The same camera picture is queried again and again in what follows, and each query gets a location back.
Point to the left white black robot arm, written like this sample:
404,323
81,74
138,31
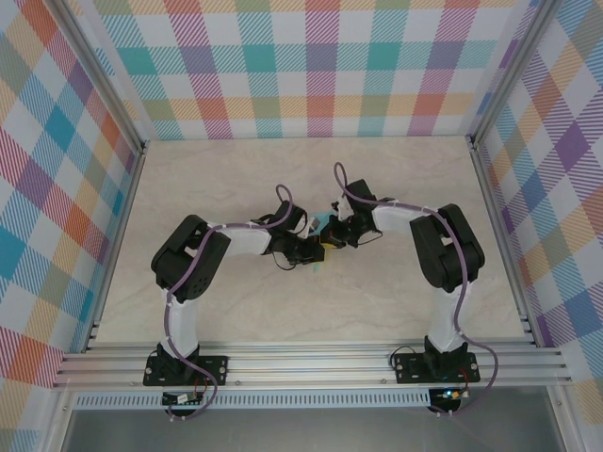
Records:
245,240

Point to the left small circuit board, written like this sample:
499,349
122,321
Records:
181,399

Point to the aluminium frame leg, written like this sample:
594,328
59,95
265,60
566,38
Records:
56,424
564,419

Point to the left aluminium side rail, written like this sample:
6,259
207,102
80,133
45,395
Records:
125,207

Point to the right small circuit board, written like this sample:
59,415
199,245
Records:
450,394

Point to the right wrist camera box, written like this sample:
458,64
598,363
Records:
340,207

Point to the small circuit board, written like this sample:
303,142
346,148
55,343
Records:
181,399
450,394

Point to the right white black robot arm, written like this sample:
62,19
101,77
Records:
400,216

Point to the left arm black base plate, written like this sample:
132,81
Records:
214,369

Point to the grey metal panel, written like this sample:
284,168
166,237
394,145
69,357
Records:
306,433

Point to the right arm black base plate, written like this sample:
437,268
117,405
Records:
410,369

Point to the left aluminium corner post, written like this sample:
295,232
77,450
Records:
101,80

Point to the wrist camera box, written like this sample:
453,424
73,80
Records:
308,230
340,207

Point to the aluminium side rail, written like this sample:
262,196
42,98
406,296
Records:
125,207
492,207

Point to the light blue cloth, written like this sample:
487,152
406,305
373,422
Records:
322,219

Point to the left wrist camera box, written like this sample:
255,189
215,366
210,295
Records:
308,230

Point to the long aluminium mounting rail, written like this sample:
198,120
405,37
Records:
306,365

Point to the right aluminium side rail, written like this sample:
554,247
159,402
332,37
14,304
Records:
492,207

